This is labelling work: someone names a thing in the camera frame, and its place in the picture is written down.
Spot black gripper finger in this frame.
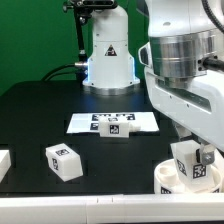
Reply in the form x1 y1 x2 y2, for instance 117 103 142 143
199 144 214 165
176 125 192 141

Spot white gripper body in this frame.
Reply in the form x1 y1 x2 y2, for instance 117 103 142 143
144 68 224 153

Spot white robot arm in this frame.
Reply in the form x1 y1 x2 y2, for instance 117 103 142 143
83 0 224 165

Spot white paper with tags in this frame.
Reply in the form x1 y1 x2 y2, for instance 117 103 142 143
66 112 159 134

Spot white front rail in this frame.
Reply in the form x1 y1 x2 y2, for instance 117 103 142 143
0 193 224 224

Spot black camera stand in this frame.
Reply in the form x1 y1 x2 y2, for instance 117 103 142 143
63 0 118 82

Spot black cables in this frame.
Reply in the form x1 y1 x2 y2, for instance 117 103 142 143
41 61 88 82

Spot white obstacle wall left piece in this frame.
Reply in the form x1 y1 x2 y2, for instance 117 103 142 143
0 150 11 183

